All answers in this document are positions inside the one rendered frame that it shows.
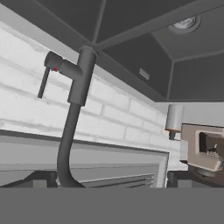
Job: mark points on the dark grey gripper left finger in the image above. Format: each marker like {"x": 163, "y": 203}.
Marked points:
{"x": 40, "y": 176}

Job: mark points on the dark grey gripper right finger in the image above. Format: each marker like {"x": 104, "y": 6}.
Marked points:
{"x": 186, "y": 176}

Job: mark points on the dark grey sink basin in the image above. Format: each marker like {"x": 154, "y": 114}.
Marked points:
{"x": 140, "y": 49}

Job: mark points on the beige coffee machine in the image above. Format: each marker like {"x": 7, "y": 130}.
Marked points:
{"x": 201, "y": 145}

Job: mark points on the white cylinder with dark stem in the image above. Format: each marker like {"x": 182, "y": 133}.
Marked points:
{"x": 174, "y": 116}

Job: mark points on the dark grey tap lever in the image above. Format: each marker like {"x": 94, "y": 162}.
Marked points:
{"x": 43, "y": 84}

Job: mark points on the dark grey tap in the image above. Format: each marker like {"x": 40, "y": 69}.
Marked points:
{"x": 81, "y": 78}

